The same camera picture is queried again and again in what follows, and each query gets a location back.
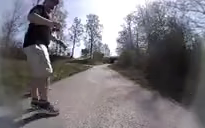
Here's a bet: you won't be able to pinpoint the person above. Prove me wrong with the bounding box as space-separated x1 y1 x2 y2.
22 0 63 117

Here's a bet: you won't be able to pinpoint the dense bushes and trees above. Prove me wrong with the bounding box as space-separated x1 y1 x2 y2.
109 0 205 128

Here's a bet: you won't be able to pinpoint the row of trees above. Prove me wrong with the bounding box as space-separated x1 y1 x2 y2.
49 3 112 59

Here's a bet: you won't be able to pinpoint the grey asphalt path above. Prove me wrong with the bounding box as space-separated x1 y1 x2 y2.
0 63 204 128

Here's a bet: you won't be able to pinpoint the grass bank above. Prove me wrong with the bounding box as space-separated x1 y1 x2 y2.
0 54 104 108

